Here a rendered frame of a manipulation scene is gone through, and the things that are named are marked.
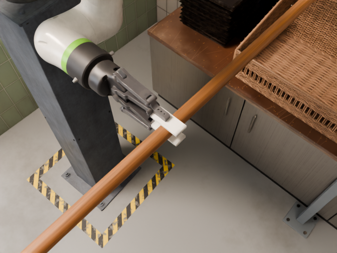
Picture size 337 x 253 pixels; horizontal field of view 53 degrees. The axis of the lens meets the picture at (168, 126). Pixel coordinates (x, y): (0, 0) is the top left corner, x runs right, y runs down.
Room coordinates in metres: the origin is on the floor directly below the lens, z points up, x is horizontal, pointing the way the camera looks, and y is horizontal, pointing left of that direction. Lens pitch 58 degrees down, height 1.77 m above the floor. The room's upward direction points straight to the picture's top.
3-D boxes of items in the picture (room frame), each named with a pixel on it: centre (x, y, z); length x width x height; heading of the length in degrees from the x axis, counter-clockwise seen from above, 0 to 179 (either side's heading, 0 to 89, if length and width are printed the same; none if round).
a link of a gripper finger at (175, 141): (0.36, 0.00, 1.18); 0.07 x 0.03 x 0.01; 48
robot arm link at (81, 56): (0.52, 0.17, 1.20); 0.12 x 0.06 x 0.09; 138
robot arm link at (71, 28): (0.59, 0.24, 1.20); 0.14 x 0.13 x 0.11; 48
